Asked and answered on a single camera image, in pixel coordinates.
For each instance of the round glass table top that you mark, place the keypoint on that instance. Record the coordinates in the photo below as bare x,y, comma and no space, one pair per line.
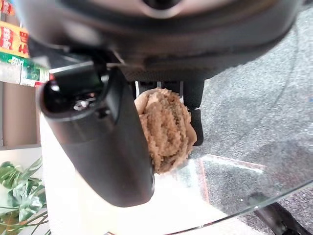
195,195

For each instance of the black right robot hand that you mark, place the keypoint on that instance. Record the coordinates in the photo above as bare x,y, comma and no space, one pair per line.
102,147

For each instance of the green white printed box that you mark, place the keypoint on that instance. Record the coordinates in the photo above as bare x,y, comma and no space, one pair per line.
22,71

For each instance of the yellow red printed box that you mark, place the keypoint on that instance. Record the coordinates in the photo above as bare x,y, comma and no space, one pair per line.
12,38

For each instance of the green leafy plant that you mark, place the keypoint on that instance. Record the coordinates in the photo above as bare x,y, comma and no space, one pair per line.
20,195

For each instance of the black table leg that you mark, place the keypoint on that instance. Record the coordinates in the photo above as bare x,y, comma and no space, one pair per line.
276,215

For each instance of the brown chenille cloth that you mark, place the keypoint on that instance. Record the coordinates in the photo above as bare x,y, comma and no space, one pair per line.
166,132

